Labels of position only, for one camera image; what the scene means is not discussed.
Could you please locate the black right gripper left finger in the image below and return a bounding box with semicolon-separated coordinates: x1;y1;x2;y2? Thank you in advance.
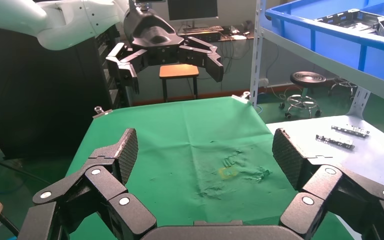
18;127;158;240

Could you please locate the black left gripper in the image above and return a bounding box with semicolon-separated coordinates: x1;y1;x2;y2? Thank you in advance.
105;7;225;96

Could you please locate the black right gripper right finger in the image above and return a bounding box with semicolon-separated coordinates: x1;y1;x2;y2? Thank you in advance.
272;128;384;240

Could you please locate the orange wooden stool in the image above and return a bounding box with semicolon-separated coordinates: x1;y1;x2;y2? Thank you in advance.
158;63;200;103

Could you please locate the black keyboard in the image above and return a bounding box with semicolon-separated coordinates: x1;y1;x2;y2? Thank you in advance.
182;25;225;34

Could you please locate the black computer monitor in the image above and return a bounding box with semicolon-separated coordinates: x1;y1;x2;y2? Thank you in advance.
167;0;219;29

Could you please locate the silver binder clip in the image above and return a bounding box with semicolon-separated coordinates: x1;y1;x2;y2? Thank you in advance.
92;105;114;119
231;91;252;105

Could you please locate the green table cloth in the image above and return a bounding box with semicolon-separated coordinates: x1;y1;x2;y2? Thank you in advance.
65;96;355;240

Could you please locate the chrome base swivel stool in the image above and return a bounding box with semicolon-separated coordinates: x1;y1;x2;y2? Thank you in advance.
327;77;359;100

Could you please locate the black seat swivel stool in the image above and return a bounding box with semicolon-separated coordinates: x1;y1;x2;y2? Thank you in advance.
279;71;327;120

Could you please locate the black cabinet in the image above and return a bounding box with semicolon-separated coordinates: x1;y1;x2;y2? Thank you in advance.
0;23;130;161

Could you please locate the blue plastic bin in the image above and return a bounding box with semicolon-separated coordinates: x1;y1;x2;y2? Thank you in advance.
264;0;384;89

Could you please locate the small metal rail part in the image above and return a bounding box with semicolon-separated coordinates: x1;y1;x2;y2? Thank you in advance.
315;134;356;150
331;124;371;139

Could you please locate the black floor cable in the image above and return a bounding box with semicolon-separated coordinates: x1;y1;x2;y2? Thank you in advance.
0;149;52;186

